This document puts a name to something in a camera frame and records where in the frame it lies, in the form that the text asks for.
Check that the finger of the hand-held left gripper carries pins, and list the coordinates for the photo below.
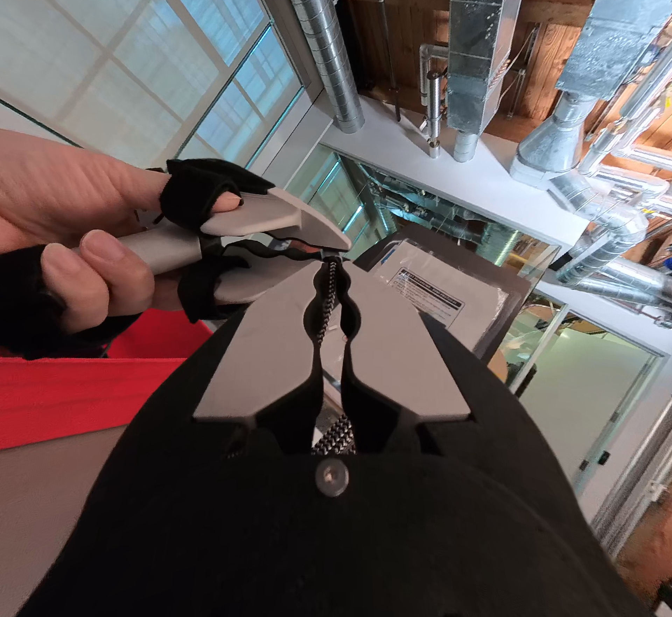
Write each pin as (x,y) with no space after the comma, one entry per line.
(320,228)
(236,291)

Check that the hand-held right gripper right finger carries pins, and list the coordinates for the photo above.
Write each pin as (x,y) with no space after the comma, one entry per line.
(409,360)

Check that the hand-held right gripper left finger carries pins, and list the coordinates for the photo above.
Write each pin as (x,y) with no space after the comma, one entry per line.
(257,360)

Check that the red plastic bin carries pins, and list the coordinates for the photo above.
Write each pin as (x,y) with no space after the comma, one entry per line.
(78,396)

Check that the person's left hand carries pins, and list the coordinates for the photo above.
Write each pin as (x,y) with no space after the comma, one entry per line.
(68,192)

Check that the instruction sheet in sleeve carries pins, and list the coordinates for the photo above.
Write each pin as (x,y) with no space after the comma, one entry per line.
(446,307)

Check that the wooden sign board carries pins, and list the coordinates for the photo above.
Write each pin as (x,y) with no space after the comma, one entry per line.
(498,370)

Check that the dark sign panel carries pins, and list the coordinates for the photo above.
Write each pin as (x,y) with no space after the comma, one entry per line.
(504,281)

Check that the silver pipe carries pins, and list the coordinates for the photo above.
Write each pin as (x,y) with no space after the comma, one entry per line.
(434,102)

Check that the round silver air duct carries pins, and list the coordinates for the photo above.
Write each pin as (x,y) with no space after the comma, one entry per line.
(330,60)

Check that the silver elbow duct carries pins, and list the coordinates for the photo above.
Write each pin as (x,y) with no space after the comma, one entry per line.
(609,228)

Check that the foil wrapped rectangular duct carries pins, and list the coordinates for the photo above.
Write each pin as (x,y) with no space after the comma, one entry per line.
(624,24)
(483,39)

